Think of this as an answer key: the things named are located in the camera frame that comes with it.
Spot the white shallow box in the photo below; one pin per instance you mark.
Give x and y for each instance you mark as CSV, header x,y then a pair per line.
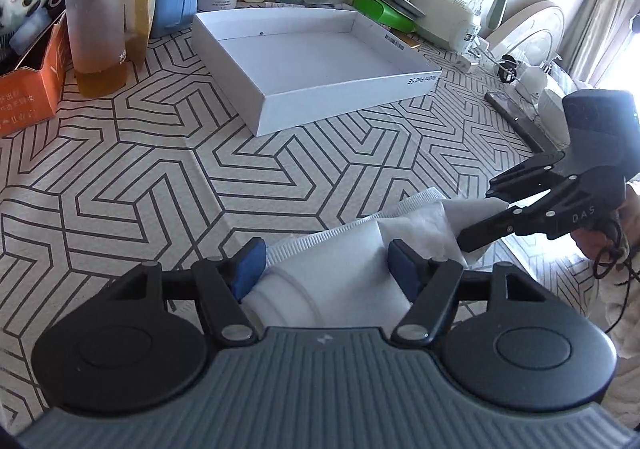
x,y
310,59

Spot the beige curtain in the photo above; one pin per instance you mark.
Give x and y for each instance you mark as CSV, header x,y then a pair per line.
x,y
600,4

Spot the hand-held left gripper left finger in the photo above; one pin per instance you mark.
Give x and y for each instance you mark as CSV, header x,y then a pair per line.
x,y
247,269

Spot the beige desk fan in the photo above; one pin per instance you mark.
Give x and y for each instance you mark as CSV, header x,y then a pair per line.
x,y
530,34

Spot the phone in dark case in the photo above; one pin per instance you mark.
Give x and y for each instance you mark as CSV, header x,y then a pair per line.
x,y
515,116

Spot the geometric patterned tablecloth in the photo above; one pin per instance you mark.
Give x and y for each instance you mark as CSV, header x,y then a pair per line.
x,y
150,154

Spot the small white box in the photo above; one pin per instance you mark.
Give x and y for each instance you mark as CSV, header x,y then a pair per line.
x,y
550,109

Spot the orange cardboard box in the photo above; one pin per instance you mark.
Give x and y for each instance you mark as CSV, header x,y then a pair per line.
x,y
30,99

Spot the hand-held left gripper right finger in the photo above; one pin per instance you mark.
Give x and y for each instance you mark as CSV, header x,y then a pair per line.
x,y
402,266

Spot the person's right forearm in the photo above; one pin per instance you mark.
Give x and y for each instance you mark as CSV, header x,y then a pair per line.
x,y
627,309

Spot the black round clip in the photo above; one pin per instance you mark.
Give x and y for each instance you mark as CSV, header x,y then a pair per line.
x,y
505,71

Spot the white round device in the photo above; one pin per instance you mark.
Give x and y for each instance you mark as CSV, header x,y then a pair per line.
x,y
531,81

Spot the white shopping bag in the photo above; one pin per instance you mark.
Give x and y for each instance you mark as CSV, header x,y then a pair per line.
x,y
350,259

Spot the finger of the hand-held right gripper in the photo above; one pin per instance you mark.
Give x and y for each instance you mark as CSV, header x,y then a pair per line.
x,y
530,171
500,226

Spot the white charger adapter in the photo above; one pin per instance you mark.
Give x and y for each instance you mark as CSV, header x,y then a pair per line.
x,y
467,64

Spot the person's right hand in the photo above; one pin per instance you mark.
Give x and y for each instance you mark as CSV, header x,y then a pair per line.
x,y
592,244

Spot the frosted bottle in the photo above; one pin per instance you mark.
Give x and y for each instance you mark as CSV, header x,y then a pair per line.
x,y
95,14

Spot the white bottle warmer appliance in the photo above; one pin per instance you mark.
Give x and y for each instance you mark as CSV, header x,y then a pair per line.
x,y
440,14

